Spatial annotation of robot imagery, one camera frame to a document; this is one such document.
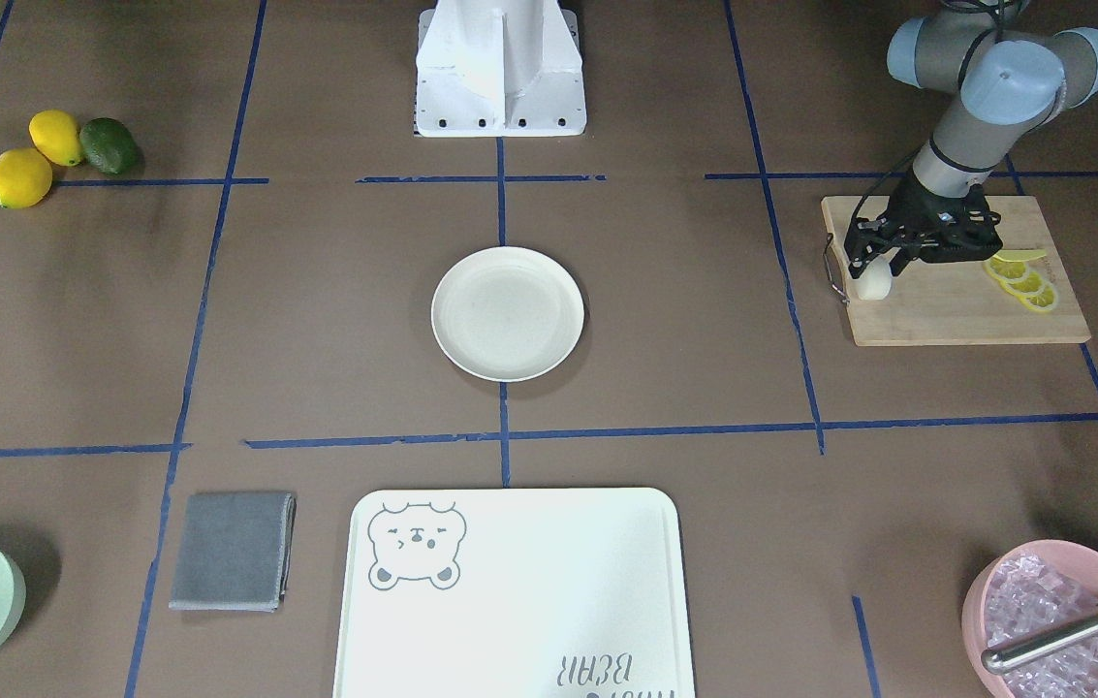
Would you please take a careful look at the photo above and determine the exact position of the lemon slice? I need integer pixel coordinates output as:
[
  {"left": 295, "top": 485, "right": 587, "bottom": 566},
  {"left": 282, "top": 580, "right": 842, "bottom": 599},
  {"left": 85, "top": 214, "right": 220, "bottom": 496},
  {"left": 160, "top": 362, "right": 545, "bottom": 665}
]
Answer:
[
  {"left": 1019, "top": 282, "right": 1061, "bottom": 313},
  {"left": 983, "top": 256, "right": 1032, "bottom": 284},
  {"left": 1000, "top": 270, "right": 1047, "bottom": 299}
]

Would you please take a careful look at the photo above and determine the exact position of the wooden cutting board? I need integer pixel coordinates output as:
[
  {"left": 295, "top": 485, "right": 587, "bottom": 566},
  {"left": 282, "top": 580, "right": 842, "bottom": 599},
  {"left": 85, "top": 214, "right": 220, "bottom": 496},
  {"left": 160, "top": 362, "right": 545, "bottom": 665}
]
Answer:
[{"left": 822, "top": 196, "right": 1093, "bottom": 346}]

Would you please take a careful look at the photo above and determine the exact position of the pink bowl with ice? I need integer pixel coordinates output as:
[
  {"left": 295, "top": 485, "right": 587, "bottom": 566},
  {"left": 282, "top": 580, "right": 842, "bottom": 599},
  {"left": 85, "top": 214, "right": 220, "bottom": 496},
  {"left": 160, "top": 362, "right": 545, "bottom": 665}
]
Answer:
[{"left": 960, "top": 540, "right": 1098, "bottom": 697}]

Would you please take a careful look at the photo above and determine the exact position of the white steamed bun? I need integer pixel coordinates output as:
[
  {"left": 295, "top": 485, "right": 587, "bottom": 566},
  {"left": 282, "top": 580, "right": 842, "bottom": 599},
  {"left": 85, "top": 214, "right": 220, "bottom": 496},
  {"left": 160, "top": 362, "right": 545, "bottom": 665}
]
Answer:
[{"left": 853, "top": 256, "right": 894, "bottom": 301}]

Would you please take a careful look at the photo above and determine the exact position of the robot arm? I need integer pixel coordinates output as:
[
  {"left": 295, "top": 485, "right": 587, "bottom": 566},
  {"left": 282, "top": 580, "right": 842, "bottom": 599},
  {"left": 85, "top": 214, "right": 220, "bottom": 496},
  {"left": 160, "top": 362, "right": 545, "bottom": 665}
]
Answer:
[{"left": 842, "top": 1, "right": 1098, "bottom": 281}]

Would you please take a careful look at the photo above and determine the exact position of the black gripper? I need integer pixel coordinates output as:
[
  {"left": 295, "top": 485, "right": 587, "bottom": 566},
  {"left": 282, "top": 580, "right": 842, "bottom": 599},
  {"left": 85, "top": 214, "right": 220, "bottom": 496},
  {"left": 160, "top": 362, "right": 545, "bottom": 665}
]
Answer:
[{"left": 844, "top": 175, "right": 975, "bottom": 281}]

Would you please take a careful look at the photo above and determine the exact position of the cream bear tray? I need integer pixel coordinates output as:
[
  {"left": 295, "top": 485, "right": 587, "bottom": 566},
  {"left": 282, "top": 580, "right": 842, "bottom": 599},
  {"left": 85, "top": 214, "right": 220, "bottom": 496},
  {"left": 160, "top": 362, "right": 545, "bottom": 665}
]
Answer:
[{"left": 332, "top": 487, "right": 698, "bottom": 697}]

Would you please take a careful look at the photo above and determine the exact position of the yellow lemon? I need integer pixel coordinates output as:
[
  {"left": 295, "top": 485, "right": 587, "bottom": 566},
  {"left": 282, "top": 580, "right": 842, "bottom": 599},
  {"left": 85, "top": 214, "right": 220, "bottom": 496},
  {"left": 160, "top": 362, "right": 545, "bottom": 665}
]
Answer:
[
  {"left": 0, "top": 147, "right": 53, "bottom": 210},
  {"left": 27, "top": 110, "right": 86, "bottom": 168}
]

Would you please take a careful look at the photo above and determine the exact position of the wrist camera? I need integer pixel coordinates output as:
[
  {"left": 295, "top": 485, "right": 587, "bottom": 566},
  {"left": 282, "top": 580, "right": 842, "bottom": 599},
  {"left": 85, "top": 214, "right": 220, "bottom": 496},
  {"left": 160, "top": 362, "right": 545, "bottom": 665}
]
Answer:
[{"left": 920, "top": 196, "right": 1004, "bottom": 264}]

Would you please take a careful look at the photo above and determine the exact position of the green avocado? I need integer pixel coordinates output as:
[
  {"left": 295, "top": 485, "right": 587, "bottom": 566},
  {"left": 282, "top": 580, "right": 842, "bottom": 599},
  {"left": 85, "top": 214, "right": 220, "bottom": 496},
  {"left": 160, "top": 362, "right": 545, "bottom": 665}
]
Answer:
[{"left": 79, "top": 116, "right": 141, "bottom": 175}]

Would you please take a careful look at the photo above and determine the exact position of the cream round plate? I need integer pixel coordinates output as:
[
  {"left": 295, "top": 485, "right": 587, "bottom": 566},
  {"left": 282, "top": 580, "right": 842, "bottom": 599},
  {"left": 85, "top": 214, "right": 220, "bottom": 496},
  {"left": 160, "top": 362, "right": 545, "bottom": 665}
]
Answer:
[{"left": 429, "top": 246, "right": 585, "bottom": 383}]

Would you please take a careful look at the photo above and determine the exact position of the yellow plastic knife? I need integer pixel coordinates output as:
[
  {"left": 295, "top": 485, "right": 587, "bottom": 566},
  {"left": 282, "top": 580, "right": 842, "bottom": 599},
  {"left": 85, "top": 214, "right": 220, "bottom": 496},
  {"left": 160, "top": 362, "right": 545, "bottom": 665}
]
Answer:
[{"left": 991, "top": 248, "right": 1047, "bottom": 264}]

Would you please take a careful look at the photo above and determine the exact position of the grey folded cloth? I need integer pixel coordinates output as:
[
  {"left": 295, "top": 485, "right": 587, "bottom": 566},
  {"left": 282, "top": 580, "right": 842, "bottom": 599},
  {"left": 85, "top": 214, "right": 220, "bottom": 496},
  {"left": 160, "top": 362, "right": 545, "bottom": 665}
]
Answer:
[{"left": 169, "top": 491, "right": 296, "bottom": 613}]

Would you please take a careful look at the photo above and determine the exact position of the metal ice scoop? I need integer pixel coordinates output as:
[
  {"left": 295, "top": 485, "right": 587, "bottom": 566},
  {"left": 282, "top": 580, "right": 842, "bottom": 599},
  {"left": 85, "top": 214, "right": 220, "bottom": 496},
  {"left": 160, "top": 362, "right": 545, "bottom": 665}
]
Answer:
[{"left": 981, "top": 603, "right": 1098, "bottom": 676}]

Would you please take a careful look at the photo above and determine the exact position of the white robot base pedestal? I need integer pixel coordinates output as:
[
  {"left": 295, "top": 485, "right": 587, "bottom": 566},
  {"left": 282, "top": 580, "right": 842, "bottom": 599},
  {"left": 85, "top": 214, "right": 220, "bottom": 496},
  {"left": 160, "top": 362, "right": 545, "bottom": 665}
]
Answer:
[{"left": 413, "top": 1, "right": 589, "bottom": 139}]

